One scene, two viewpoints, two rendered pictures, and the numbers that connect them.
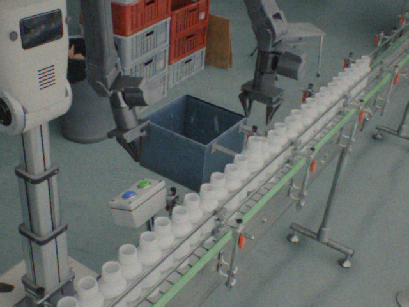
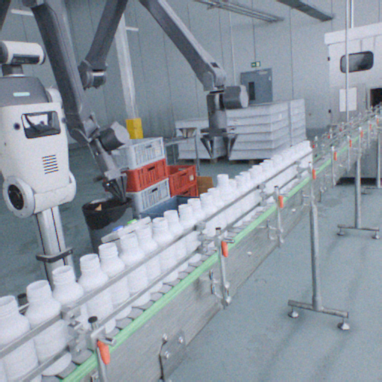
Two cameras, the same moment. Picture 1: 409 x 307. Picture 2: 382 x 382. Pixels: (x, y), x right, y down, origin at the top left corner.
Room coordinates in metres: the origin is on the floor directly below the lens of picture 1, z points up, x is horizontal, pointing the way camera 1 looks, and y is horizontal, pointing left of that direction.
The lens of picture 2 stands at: (0.07, -0.10, 1.45)
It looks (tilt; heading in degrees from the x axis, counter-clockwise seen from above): 13 degrees down; 4
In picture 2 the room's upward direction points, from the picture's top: 7 degrees counter-clockwise
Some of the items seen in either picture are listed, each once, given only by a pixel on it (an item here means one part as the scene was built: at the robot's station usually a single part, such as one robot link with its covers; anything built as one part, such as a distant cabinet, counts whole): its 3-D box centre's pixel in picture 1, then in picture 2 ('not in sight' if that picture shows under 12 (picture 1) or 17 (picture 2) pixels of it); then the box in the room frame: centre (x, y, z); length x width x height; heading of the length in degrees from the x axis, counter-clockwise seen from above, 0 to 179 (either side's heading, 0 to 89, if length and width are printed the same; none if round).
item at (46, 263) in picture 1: (47, 266); not in sight; (1.39, 0.54, 0.49); 0.13 x 0.13 x 0.40; 59
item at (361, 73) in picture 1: (355, 80); (302, 158); (2.03, -0.60, 1.08); 0.06 x 0.06 x 0.17
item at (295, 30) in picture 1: (287, 45); not in sight; (4.81, -0.70, 0.21); 0.61 x 0.47 x 0.41; 22
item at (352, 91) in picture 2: not in sight; (348, 98); (5.29, -2.06, 1.22); 0.23 x 0.03 x 0.32; 59
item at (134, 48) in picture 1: (126, 34); (139, 195); (3.73, 0.65, 0.55); 0.61 x 0.41 x 0.22; 156
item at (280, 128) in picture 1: (275, 148); (246, 194); (1.42, -0.23, 1.08); 0.06 x 0.06 x 0.17
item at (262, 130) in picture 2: not in sight; (259, 132); (8.24, -1.28, 0.59); 1.24 x 1.03 x 1.17; 151
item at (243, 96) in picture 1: (254, 103); (214, 144); (1.27, -0.12, 1.30); 0.07 x 0.07 x 0.09; 59
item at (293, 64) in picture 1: (284, 51); (226, 89); (1.24, -0.18, 1.47); 0.12 x 0.09 x 0.12; 60
